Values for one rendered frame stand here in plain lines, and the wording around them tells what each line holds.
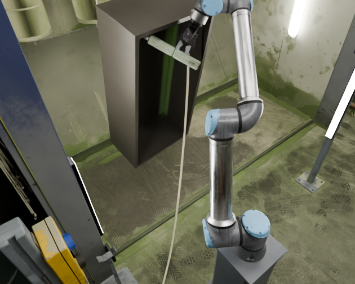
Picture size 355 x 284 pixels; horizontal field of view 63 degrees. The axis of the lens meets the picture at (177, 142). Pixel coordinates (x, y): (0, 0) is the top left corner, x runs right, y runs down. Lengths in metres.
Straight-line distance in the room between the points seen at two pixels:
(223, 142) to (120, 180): 1.74
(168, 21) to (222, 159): 0.79
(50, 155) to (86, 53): 2.01
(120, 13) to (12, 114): 0.83
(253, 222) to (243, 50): 0.84
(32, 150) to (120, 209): 1.55
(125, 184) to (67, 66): 1.29
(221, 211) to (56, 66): 2.21
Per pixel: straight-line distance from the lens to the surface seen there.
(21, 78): 1.09
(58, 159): 1.30
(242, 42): 1.41
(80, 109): 3.08
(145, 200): 2.68
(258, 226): 1.56
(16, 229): 0.77
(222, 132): 1.27
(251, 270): 1.74
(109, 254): 1.28
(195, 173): 2.86
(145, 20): 1.64
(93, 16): 2.80
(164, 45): 1.63
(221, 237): 1.53
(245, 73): 1.36
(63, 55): 3.12
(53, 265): 0.84
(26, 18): 2.66
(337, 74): 3.40
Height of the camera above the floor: 2.22
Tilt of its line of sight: 43 degrees down
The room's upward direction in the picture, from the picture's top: 2 degrees counter-clockwise
